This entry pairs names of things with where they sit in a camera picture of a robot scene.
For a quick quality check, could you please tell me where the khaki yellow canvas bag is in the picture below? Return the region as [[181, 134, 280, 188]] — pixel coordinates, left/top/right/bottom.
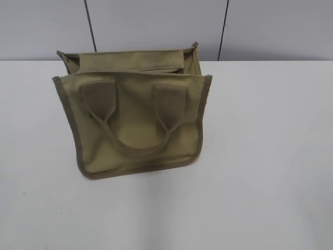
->
[[53, 43, 212, 180]]

